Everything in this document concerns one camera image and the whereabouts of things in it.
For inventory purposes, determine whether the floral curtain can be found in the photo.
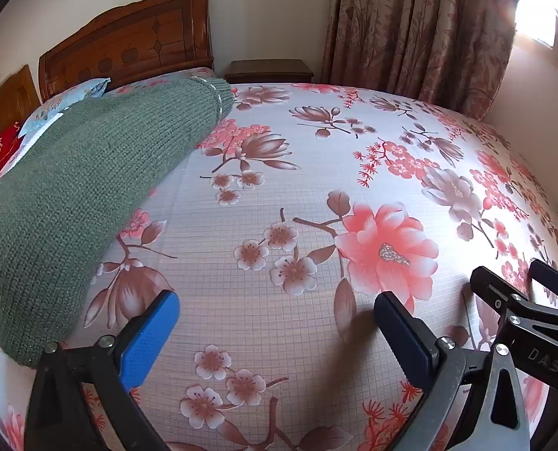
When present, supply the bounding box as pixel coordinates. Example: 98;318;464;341
320;0;519;123

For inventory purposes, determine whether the dark wooden nightstand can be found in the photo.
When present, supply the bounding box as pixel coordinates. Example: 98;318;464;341
224;59;315;85

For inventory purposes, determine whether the floral bed sheet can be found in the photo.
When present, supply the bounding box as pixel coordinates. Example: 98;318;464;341
0;68;558;451

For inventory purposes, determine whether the green knitted sweater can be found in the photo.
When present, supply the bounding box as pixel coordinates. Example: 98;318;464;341
0;76;235;369

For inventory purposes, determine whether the carved wooden headboard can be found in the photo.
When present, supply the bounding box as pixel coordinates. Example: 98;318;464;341
38;0;214;103

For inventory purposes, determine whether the light blue pillow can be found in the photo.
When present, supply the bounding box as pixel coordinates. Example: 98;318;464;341
18;76;112;139

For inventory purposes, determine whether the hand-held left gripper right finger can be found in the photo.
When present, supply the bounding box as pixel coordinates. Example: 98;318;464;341
374;291;534;451

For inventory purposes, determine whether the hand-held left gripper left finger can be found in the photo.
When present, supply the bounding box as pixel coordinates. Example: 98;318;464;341
23;290;181;451

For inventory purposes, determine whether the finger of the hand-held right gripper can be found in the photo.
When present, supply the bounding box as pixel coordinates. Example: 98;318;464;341
470;265;558;335
529;258;558;312

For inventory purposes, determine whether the plain wooden headboard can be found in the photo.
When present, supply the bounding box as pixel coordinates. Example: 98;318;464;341
0;65;41;148

